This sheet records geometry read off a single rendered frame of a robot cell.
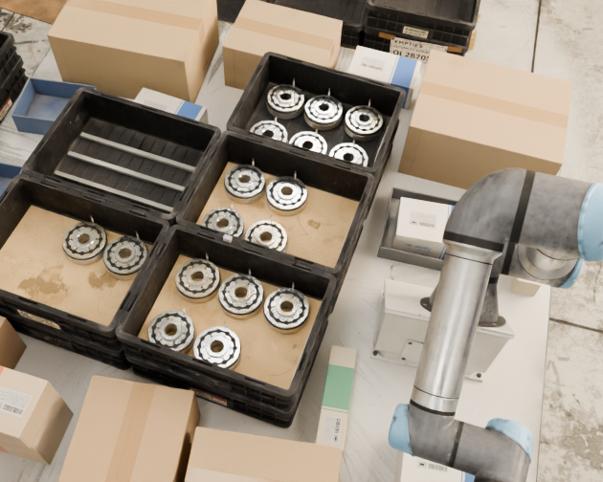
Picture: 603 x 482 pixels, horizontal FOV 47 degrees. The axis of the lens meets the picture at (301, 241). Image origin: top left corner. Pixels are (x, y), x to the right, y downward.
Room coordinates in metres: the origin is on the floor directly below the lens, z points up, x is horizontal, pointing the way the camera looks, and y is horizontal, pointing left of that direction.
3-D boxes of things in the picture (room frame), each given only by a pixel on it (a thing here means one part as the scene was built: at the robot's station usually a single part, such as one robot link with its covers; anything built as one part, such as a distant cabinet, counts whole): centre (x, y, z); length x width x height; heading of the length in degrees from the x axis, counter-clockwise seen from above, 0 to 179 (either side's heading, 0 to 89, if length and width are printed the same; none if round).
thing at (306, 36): (1.59, 0.10, 0.78); 0.30 x 0.22 x 0.16; 77
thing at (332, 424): (0.54, -0.11, 0.73); 0.24 x 0.06 x 0.06; 174
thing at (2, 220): (0.77, 0.53, 0.87); 0.40 x 0.30 x 0.11; 74
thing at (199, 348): (0.59, 0.16, 0.86); 0.10 x 0.10 x 0.01
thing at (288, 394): (0.66, 0.14, 0.92); 0.40 x 0.30 x 0.02; 74
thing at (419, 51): (2.02, -0.38, 0.41); 0.31 x 0.02 x 0.16; 79
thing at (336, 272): (0.95, 0.06, 0.92); 0.40 x 0.30 x 0.02; 74
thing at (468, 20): (2.18, -0.39, 0.37); 0.40 x 0.30 x 0.45; 79
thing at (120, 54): (1.58, 0.53, 0.80); 0.40 x 0.30 x 0.20; 81
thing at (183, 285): (0.76, 0.23, 0.86); 0.10 x 0.10 x 0.01
